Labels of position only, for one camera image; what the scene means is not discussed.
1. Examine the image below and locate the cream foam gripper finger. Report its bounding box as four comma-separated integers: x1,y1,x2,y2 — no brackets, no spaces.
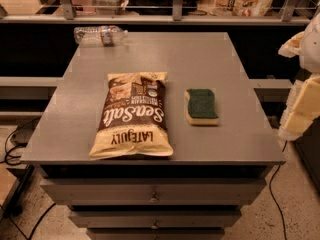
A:
278,31,304,58
278,75,320,141

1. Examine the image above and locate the clear plastic water bottle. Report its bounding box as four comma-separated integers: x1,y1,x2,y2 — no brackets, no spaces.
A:
74,25,128,47

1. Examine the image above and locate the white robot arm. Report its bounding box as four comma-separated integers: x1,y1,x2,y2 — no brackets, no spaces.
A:
278,14,320,141

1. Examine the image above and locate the brown sea salt chip bag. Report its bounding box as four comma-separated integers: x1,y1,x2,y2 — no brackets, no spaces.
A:
89,72,173,159

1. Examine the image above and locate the green yellow sponge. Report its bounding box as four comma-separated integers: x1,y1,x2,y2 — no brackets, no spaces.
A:
185,89,219,126

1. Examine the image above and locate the grey drawer cabinet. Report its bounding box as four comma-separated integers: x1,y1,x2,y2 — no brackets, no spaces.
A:
22,33,284,240

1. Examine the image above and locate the metal shelf railing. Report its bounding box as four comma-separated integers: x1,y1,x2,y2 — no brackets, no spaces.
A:
0,0,320,26

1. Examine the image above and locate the black floor cable right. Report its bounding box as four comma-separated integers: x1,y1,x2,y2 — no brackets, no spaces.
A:
268,140,289,240

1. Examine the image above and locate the black floor cables left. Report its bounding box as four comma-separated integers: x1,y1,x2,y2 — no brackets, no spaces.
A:
0,117,42,167

